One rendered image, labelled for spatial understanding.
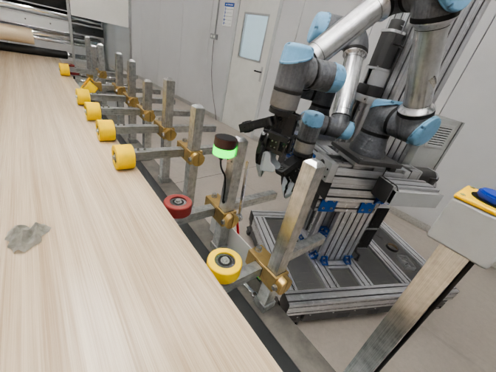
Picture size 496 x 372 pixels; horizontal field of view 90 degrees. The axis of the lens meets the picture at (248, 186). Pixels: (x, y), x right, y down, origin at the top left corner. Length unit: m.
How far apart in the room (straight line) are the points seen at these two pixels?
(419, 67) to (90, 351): 1.05
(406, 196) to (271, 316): 0.76
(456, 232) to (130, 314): 0.50
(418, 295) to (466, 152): 2.76
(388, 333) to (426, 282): 0.13
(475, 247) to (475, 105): 2.80
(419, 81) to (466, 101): 2.18
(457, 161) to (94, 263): 3.09
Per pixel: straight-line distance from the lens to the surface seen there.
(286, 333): 0.77
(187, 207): 0.72
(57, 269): 0.60
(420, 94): 1.03
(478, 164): 3.20
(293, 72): 0.66
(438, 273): 0.46
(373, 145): 1.16
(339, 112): 1.08
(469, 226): 0.41
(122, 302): 0.52
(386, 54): 1.41
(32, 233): 0.68
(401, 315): 0.52
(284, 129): 0.69
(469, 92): 3.18
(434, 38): 0.98
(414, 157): 1.57
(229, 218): 0.77
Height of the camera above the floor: 1.32
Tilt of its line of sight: 28 degrees down
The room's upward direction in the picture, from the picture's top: 13 degrees clockwise
